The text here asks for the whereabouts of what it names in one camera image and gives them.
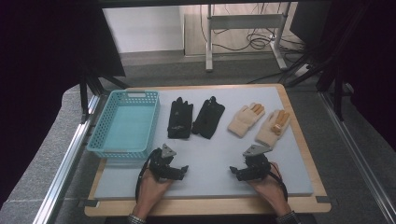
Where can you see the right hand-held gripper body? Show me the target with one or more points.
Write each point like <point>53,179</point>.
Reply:
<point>257,166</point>

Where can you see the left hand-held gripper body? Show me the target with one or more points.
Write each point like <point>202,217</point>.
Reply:
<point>160,165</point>

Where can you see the beige glove orange fingertips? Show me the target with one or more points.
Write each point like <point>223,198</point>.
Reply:
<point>244,119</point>
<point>271,130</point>

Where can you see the black glove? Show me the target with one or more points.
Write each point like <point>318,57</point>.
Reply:
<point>180,119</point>
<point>208,118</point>

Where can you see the turquoise plastic basket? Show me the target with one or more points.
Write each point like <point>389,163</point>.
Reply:
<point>127,124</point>

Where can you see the person's left hand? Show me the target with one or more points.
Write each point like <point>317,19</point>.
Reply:
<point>149,193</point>

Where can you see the person's right hand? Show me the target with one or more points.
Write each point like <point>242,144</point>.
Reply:
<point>274,193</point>

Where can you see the grey foam mat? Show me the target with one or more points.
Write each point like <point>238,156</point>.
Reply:
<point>211,161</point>

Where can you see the black tripod stand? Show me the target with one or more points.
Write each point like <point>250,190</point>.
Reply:
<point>84,96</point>
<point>337,93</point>

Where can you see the white power strip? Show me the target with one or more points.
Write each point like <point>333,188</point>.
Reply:
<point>302,70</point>

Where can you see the dark curtain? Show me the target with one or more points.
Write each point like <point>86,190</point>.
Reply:
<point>373,62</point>
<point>37,77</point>

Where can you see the aluminium rail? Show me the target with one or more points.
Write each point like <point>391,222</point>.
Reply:
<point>65,168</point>
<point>358,155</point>

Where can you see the white metal desk frame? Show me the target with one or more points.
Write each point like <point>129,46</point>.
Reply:
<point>246,21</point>

